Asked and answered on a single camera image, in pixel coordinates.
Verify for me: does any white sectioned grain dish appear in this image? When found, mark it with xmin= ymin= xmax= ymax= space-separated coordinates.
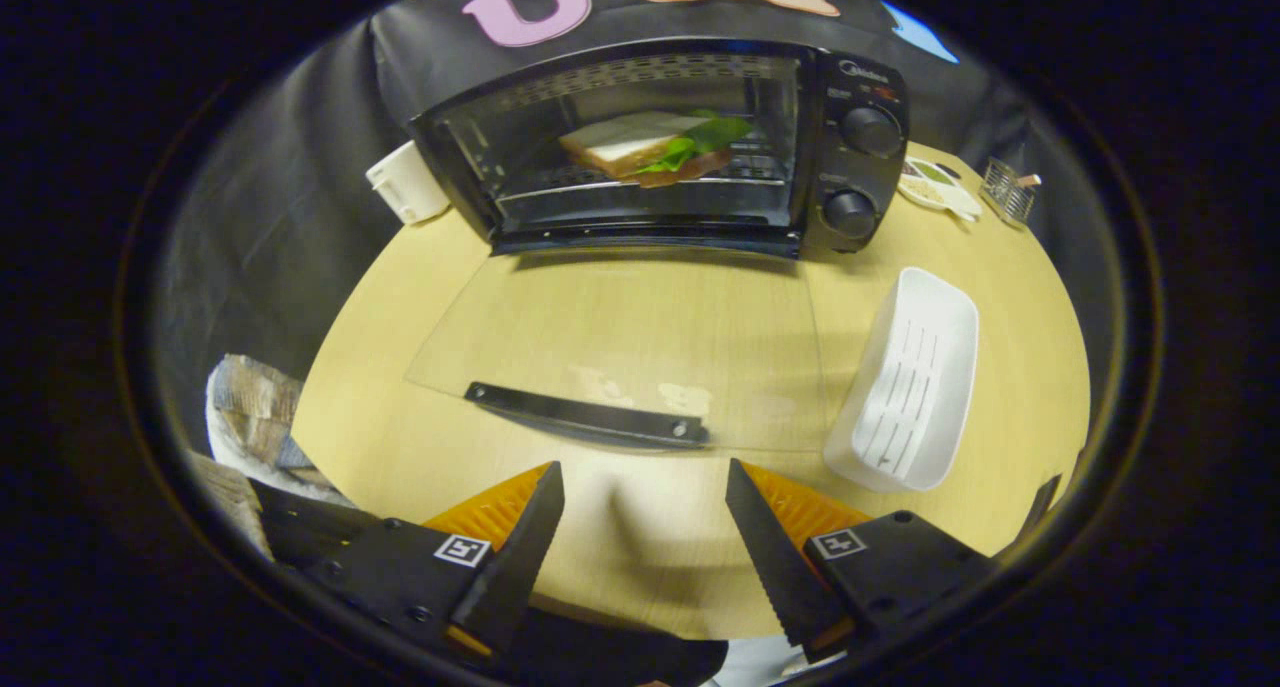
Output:
xmin=897 ymin=159 xmax=984 ymax=223

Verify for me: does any black backdrop cloth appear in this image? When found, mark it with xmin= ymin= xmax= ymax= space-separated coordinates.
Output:
xmin=150 ymin=0 xmax=1121 ymax=448

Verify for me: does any black toaster oven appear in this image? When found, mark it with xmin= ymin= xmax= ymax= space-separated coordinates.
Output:
xmin=405 ymin=37 xmax=911 ymax=453

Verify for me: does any crumpled printed paper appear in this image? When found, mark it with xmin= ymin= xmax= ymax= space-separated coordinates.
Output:
xmin=190 ymin=355 xmax=356 ymax=558

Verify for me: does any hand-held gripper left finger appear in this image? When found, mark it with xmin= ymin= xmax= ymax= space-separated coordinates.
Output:
xmin=295 ymin=461 xmax=566 ymax=668

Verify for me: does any white plastic tray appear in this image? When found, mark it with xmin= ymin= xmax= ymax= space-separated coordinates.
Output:
xmin=823 ymin=267 xmax=981 ymax=493

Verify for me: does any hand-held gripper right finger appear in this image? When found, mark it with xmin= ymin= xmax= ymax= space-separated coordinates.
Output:
xmin=725 ymin=457 xmax=1001 ymax=665

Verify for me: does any lettuce sandwich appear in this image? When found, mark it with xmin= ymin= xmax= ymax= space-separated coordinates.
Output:
xmin=558 ymin=110 xmax=753 ymax=188

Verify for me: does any wire mesh holder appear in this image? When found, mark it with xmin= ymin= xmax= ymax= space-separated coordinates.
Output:
xmin=980 ymin=157 xmax=1043 ymax=230

